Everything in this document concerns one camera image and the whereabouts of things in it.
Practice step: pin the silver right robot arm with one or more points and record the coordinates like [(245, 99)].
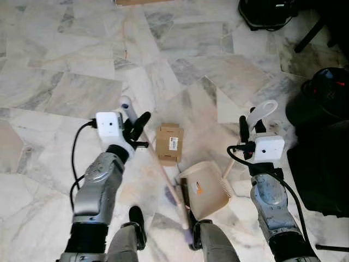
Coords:
[(272, 199)]

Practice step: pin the flat brown cardboard box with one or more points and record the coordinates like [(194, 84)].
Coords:
[(169, 144)]

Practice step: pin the black round device red lights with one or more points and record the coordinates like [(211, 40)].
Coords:
[(327, 95)]

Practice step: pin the large black suitcase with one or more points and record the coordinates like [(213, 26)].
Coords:
[(322, 169)]

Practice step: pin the robot left leg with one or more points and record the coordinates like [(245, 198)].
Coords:
[(128, 237)]

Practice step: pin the robot leg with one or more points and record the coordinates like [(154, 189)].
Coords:
[(215, 243), (128, 237)]

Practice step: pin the robot right leg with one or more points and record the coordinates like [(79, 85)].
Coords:
[(215, 243)]

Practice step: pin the black table leg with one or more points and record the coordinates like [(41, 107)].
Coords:
[(310, 36)]

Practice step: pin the black bag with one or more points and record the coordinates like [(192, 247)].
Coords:
[(267, 13)]

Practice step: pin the thin black rod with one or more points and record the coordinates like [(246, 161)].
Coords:
[(332, 248)]

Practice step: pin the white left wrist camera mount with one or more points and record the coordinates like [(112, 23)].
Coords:
[(109, 126)]

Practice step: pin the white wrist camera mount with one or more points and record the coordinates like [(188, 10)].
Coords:
[(109, 126), (270, 148)]

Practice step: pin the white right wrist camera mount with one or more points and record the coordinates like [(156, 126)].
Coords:
[(270, 148)]

